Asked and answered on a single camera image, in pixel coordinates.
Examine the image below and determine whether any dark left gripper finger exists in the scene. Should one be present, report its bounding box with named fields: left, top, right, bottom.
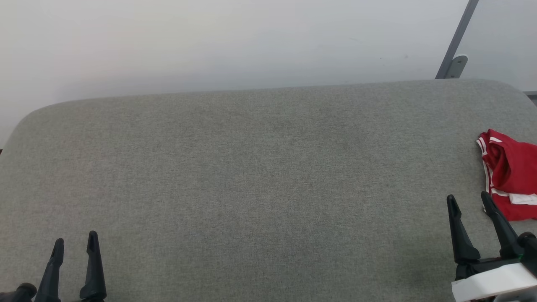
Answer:
left=80, top=231, right=107, bottom=302
left=34, top=238, right=65, bottom=302

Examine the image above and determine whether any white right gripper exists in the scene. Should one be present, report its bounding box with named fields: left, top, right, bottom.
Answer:
left=446, top=192, right=537, bottom=302

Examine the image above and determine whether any red and white garment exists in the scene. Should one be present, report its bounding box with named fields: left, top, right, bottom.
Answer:
left=476, top=129, right=537, bottom=221

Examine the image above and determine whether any grey fabric sofa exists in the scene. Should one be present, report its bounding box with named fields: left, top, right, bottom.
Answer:
left=0, top=79, right=537, bottom=302

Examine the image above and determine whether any grey metal bracket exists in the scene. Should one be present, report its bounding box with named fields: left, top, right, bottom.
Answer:
left=445, top=55, right=469, bottom=79

